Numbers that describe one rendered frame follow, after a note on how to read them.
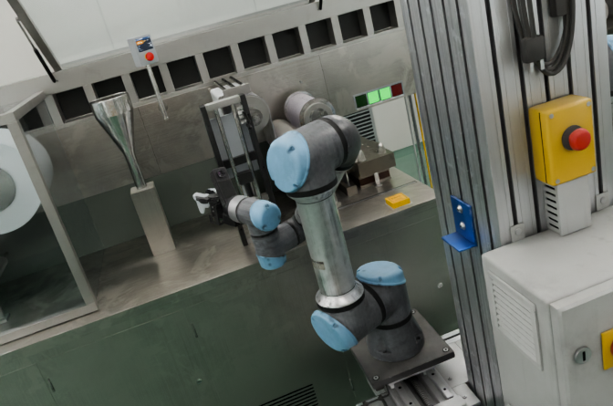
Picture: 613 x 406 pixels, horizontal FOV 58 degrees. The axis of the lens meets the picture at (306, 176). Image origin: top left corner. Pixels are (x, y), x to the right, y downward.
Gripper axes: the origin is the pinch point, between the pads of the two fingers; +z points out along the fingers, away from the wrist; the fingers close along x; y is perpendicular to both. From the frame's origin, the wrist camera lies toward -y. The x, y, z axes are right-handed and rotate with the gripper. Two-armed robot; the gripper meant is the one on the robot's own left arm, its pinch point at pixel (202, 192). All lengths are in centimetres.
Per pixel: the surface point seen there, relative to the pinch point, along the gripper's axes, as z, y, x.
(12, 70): 320, -47, 26
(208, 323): 17, 51, 1
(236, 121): 16.9, -15.7, 26.9
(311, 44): 45, -37, 90
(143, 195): 50, 8, 1
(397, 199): -14, 22, 71
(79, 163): 83, -4, -9
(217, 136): 22.2, -11.4, 21.3
